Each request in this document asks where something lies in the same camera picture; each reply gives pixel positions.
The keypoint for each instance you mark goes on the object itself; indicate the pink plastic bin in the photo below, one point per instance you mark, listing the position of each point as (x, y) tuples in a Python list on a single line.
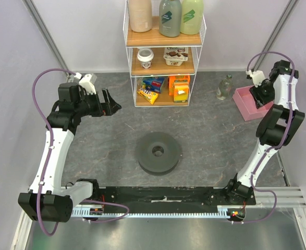
[(246, 104)]

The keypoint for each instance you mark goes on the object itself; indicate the yellow M&M candy bag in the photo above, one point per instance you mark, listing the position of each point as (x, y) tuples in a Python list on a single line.
[(150, 96)]

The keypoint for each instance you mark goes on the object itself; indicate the light green soap bottle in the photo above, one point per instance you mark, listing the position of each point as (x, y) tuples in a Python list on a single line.
[(192, 13)]

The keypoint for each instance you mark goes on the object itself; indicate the aluminium slotted rail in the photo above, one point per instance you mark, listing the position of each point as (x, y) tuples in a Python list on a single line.
[(96, 211)]

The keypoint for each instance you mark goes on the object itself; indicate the yellow orange sponge pack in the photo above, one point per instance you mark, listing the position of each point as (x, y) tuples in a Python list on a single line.
[(181, 92)]

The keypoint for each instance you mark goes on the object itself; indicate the white lidded yogurt cup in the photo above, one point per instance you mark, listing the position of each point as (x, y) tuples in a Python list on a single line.
[(145, 56)]

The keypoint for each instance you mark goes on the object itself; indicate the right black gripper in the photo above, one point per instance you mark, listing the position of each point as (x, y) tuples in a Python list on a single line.
[(258, 96)]

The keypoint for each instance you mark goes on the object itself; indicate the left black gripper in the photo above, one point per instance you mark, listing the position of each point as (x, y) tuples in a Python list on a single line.
[(107, 108)]

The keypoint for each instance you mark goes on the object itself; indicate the clear glass bottle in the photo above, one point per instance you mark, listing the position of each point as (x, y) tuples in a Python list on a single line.
[(224, 87)]

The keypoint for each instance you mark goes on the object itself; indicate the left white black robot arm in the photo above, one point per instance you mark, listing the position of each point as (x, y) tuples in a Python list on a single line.
[(45, 198)]

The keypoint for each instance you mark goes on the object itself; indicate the beige lotion bottle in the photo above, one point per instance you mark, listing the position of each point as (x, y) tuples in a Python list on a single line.
[(140, 15)]

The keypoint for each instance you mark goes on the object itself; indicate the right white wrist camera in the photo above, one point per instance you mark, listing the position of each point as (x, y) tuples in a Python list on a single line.
[(257, 77)]

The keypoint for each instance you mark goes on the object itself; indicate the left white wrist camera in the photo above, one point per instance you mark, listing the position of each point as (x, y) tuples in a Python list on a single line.
[(87, 82)]

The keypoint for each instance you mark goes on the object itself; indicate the grey-green soap bottle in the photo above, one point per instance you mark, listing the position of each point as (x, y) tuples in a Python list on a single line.
[(170, 18)]

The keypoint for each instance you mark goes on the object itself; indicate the Chobani yogurt tub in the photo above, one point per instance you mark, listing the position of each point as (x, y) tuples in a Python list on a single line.
[(175, 56)]

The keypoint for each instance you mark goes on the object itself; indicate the orange cracker box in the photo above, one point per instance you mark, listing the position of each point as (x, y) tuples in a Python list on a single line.
[(176, 79)]

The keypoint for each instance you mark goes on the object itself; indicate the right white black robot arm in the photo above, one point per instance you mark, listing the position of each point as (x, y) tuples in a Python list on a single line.
[(276, 129)]

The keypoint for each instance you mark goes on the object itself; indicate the blue snack box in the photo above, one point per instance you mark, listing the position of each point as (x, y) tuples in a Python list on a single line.
[(154, 84)]

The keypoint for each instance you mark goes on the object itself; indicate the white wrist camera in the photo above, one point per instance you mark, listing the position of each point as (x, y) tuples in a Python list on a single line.
[(87, 82), (257, 77)]

